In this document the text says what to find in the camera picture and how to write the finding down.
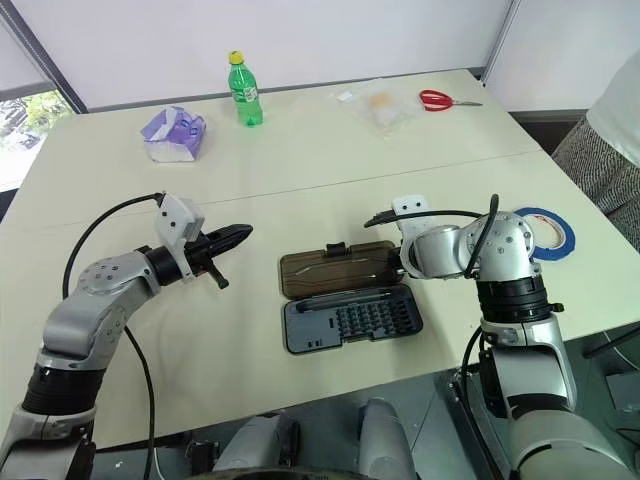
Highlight grey rounded robot leg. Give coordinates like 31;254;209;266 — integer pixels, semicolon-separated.
212;410;302;480
357;396;417;480

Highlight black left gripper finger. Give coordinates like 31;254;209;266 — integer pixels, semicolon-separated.
212;230;253;256
213;223;254;242

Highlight green soda bottle yellow cap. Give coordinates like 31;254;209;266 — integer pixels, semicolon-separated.
227;49;265;128

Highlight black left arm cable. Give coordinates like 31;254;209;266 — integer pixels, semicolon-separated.
61;192;166;480

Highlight red handled scissors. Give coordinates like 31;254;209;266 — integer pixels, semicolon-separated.
418;88;484;113

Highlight black window frame bar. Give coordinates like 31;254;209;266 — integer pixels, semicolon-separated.
0;0;90;115

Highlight clear plastic bag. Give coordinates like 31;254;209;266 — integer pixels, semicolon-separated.
332;84;426;139

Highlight person in white shirt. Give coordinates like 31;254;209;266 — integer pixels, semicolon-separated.
549;48;640;251

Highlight grey partition post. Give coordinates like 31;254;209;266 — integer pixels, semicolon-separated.
477;0;532;87

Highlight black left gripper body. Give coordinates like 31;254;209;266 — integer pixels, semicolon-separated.
184;227;231;291

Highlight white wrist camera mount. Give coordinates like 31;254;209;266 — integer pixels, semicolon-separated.
391;192;432;246
153;191;207;285

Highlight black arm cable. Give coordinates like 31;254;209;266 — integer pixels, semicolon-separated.
61;192;166;480
363;193;507;476

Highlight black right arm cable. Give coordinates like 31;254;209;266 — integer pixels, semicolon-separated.
363;193;507;476

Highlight dark screwdriver bit case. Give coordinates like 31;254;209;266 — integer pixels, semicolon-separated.
278;240;424;356

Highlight purple tissue pack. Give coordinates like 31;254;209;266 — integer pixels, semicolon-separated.
139;105;208;164

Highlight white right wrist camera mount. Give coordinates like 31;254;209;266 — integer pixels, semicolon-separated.
391;192;432;246

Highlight dark screwdriver handle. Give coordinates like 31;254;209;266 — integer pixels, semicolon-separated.
297;292;392;315

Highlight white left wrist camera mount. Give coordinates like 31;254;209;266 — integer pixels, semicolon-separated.
153;191;207;285

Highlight blue tape roll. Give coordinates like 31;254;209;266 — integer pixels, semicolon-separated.
513;205;577;262

